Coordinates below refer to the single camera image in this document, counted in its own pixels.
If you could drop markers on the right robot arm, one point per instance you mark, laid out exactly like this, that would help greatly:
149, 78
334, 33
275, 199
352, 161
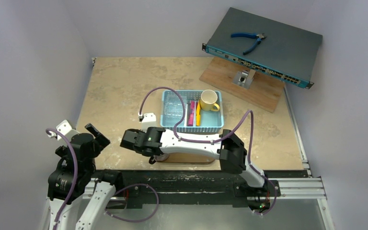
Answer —
227, 147

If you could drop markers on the brown wooden oval tray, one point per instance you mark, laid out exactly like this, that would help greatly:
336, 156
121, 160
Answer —
182, 158

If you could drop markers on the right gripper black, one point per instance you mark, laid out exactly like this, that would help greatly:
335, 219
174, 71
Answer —
129, 139

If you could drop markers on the clear plastic box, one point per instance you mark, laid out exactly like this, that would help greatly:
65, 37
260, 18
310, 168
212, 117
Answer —
173, 110

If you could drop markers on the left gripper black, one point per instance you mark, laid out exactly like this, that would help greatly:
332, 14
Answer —
103, 142

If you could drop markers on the purple translucent cup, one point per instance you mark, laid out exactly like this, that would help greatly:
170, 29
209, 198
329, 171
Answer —
154, 159

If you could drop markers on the yellow toothbrush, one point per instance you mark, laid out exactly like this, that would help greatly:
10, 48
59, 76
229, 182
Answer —
198, 114

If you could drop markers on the light blue plastic basket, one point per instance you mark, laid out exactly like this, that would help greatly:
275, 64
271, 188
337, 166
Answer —
211, 122

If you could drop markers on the grey network switch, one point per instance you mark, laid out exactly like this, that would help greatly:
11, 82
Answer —
267, 46

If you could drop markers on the yellow mug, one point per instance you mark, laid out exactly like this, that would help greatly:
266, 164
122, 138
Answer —
208, 101

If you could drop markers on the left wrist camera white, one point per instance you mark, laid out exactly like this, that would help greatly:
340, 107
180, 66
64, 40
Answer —
66, 129

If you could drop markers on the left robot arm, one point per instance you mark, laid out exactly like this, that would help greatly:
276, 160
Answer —
66, 185

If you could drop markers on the metal bracket stand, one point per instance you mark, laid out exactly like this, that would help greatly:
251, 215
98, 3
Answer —
244, 78

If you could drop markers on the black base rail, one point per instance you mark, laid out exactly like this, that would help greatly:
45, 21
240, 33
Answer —
139, 187

